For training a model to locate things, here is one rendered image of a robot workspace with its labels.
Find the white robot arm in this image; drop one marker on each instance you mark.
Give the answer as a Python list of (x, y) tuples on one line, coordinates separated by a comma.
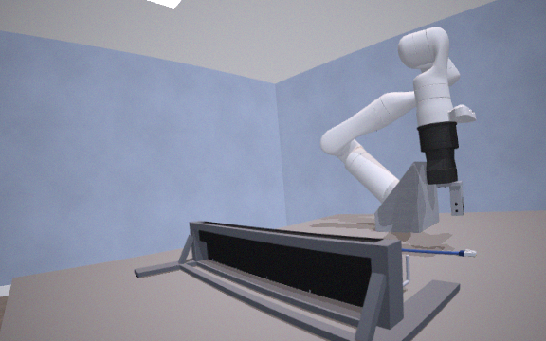
[(417, 48)]

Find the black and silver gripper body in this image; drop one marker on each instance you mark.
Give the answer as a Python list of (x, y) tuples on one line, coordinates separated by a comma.
[(437, 120)]

